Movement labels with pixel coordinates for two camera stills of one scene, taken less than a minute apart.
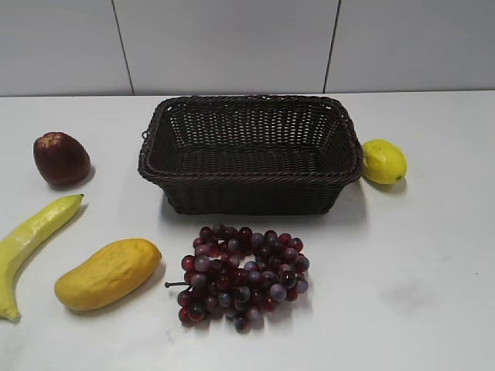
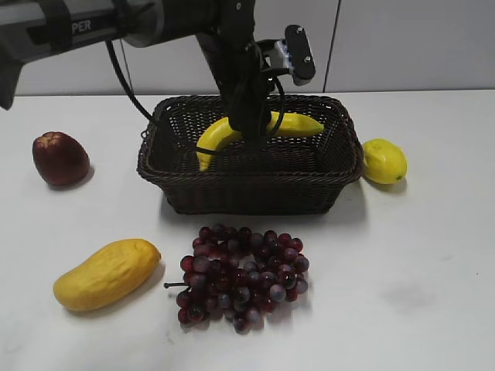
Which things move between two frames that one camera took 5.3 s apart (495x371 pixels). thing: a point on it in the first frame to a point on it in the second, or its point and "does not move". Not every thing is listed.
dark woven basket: [251, 154] does not move
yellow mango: [116, 273] does not move
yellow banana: [15, 245] to [220, 134]
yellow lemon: [384, 162] does not move
